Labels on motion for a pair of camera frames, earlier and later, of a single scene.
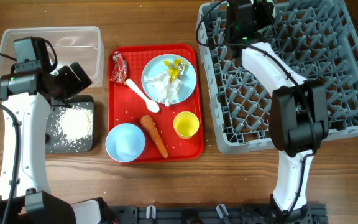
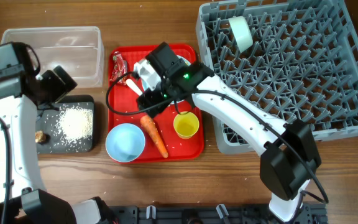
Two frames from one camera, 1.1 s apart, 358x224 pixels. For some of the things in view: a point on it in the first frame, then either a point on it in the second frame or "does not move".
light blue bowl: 125,142 does not move
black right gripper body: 260,17 to 158,98
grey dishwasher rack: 319,38 does not move
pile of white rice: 74,122 does not move
